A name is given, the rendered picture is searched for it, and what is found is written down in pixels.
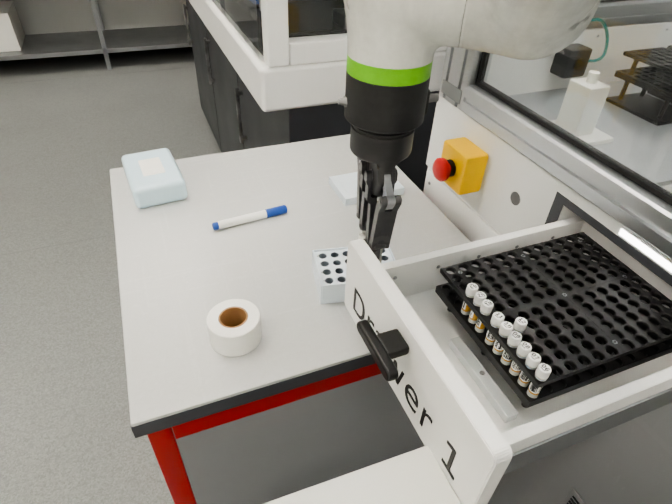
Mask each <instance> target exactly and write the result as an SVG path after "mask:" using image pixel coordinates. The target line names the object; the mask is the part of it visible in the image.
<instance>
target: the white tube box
mask: <svg viewBox="0 0 672 504"><path fill-rule="evenodd" d="M347 256H348V247H339V248H328V249H317V250H312V269H313V274H314V278H315V282H316V287H317V291H318V295H319V300H320V304H329V303H338V302H345V301H344V300H345V285H346V270H347ZM391 261H395V258H394V255H393V253H392V251H391V249H390V246H389V248H387V249H383V252H382V260H381V264H383V263H387V262H391Z"/></svg>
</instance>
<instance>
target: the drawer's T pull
mask: <svg viewBox="0 0 672 504"><path fill-rule="evenodd" d="M357 330H358V332H359V334H360V336H361V337H362V339H363V341H364V343H365V345H366V346H367V348H368V350H369V352H370V353H371V355H372V357H373V359H374V361H375V362H376V364H377V366H378V368H379V369H380V371H381V373H382V375H383V377H384V378H385V380H386V381H393V380H396V379H397V378H398V376H399V374H398V370H397V368H396V366H395V365H394V363H393V361H392V360H391V359H394V358H398V357H401V356H404V355H407V354H408V353H409V346H408V344H407V343H406V341H405V340H404V338H403V336H402V335H401V333H400V332H399V330H398V329H393V330H390V331H386V332H383V333H379V334H376V333H375V331H374V329H373V328H372V326H371V324H370V323H369V321H368V320H361V321H358V322H357Z"/></svg>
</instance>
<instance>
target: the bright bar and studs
mask: <svg viewBox="0 0 672 504"><path fill-rule="evenodd" d="M448 345H449V347H450V348H451V350H452V351H453V352H454V354H455V355H456V357H457V358H458V359H459V361H460V362H461V363H462V365H463V366H464V368H465V369H466V370H467V372H468V373H469V374H470V376H471V377H472V379H473V380H474V381H475V383H476V384H477V385H478V387H479V388H480V390H481V391H482V392H483V394H484V395H485V396H486V398H487V399H488V401H489V402H490V403H491V405H492V406H493V407H494V409H495V410H496V412H497V413H498V414H499V416H500V417H501V418H502V420H503V421H504V423H507V422H510V421H512V420H515V419H516V417H517V415H518V412H517V411H516V409H515V408H514V407H513V405H512V404H511V403H510V401H509V400H508V399H507V398H506V396H505V395H504V394H503V392H502V391H501V390H500V388H499V387H498V386H497V384H496V383H495V382H494V381H493V379H492V378H491V377H490V375H489V374H488V373H487V371H486V370H485V369H484V367H483V366H482V365H481V364H480V362H479V361H478V360H477V358H476V357H475V356H474V354H473V353H472V352H471V350H470V349H469V348H468V346H467V345H466V344H465V343H464V341H463V340H462V339H461V337H460V336H458V337H455V338H452V339H450V341H449V344H448Z"/></svg>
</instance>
